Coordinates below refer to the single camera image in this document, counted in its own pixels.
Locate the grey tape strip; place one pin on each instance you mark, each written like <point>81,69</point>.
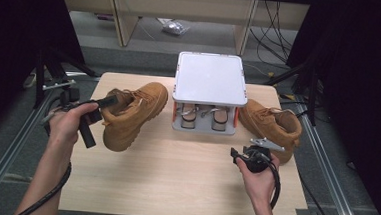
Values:
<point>307,213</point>

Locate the person's right hand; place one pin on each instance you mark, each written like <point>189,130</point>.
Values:
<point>262,185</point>

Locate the beige wooden desk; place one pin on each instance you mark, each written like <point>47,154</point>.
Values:
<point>184,5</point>

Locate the white two-tier shoe rack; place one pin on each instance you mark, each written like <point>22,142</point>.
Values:
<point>210,78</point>

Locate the person's left hand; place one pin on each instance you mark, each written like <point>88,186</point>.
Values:
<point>65,128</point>

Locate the black curtain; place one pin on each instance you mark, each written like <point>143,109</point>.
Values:
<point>15,43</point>
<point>363,81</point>

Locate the clear plastic bag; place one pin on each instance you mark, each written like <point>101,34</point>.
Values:
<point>175,27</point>

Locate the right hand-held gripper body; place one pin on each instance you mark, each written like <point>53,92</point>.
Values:
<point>258,160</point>

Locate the tan suede ankle boot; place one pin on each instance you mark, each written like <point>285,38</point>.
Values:
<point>131,120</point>
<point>271,125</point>

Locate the metal floor rail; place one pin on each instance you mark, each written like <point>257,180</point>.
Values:
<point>8,156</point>
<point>334,183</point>

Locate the black metal stand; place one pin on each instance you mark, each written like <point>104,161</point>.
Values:
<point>41,68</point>
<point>312,95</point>

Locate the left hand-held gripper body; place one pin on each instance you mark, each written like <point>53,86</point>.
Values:
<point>69,95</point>

